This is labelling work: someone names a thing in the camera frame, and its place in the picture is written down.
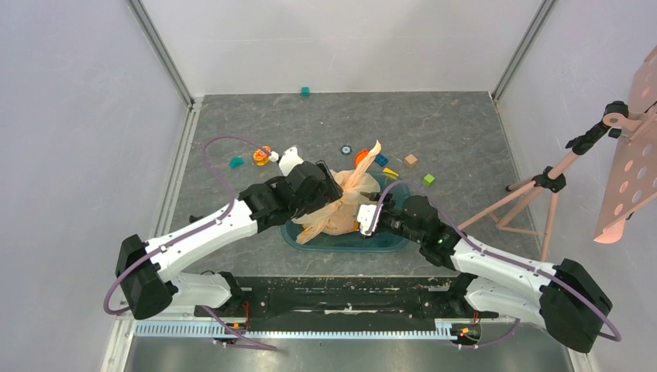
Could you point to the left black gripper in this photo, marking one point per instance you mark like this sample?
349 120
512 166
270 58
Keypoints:
328 192

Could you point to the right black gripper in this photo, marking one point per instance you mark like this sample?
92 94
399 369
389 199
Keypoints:
385 223

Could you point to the orange plastic bag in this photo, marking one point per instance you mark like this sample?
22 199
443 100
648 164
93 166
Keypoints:
339 217

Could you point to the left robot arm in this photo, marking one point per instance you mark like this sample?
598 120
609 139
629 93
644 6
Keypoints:
150 273

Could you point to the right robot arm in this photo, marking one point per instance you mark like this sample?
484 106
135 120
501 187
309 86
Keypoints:
563 299

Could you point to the teal transparent plastic tub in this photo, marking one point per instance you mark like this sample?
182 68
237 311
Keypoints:
353 242

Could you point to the yellow wedge block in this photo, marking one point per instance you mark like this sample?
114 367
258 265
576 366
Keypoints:
390 172

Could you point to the blue lego brick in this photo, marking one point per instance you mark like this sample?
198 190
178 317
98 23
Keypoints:
381 160

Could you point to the orange curved toy piece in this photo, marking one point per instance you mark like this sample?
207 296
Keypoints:
360 156

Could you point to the round black white disc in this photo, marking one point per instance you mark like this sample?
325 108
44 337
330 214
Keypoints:
346 150

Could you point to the brown wooden cube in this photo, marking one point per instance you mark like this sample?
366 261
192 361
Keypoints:
410 160

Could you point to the yellow butterfly toy block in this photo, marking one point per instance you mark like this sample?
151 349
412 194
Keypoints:
262 155

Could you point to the green cube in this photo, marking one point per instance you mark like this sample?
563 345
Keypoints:
428 180

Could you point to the teal triangular block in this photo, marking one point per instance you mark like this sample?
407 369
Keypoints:
236 162

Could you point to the pink tripod stand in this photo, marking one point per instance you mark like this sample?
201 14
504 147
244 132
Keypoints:
521 194

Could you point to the pink perforated panel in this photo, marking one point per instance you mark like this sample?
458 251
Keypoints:
632 178

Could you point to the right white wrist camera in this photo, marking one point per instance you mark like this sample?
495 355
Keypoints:
367 218

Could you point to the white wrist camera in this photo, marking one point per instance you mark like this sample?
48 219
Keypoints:
287 160
367 218

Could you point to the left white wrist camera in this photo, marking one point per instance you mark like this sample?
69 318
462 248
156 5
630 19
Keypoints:
287 160

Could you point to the black base frame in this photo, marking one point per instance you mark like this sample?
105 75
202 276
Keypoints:
267 297

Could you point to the aluminium rail frame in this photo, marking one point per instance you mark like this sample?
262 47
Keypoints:
563 299

